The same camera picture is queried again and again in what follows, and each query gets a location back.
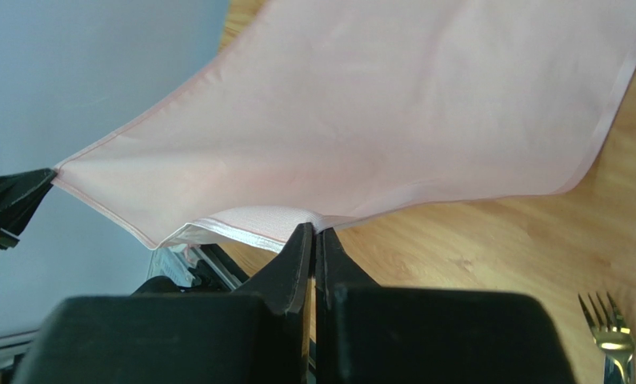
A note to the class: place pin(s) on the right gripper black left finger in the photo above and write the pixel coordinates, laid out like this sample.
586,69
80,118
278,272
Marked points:
258,333

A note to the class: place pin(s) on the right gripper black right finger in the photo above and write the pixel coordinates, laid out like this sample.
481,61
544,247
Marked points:
368,333

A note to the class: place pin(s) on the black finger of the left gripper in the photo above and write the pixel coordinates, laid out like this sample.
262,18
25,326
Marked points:
20,196

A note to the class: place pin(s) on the pink cloth napkin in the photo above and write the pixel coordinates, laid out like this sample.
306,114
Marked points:
333,112

